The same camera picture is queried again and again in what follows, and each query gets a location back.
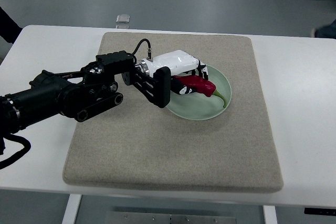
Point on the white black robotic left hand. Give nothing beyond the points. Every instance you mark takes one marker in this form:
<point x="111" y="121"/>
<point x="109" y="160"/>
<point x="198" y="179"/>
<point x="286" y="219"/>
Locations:
<point x="179" y="62"/>

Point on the red pepper with green stem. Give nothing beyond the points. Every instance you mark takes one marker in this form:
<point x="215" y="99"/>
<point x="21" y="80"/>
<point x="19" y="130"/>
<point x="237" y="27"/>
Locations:
<point x="190" y="84"/>

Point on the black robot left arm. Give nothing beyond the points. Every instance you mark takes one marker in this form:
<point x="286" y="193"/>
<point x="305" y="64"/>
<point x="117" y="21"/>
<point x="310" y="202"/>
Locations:
<point x="80" y="95"/>

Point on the light green plate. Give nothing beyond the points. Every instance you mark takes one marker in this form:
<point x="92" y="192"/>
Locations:
<point x="197" y="106"/>

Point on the small clear plastic box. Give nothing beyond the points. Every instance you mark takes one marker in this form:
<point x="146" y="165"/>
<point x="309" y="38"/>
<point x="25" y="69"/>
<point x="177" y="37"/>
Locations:
<point x="123" y="19"/>

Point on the beige felt mat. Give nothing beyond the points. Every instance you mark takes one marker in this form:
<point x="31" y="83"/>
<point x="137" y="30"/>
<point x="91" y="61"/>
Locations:
<point x="137" y="145"/>

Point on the person shoe at right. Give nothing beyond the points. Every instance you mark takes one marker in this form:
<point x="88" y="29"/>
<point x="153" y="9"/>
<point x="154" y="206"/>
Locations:
<point x="328" y="31"/>

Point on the black table control panel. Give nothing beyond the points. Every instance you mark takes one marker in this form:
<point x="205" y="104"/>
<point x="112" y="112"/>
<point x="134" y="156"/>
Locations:
<point x="320" y="211"/>

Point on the grey metal base plate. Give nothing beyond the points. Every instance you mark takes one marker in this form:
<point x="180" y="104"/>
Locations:
<point x="139" y="217"/>

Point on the white table frame legs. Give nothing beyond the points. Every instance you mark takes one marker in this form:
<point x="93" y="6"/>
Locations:
<point x="74" y="200"/>

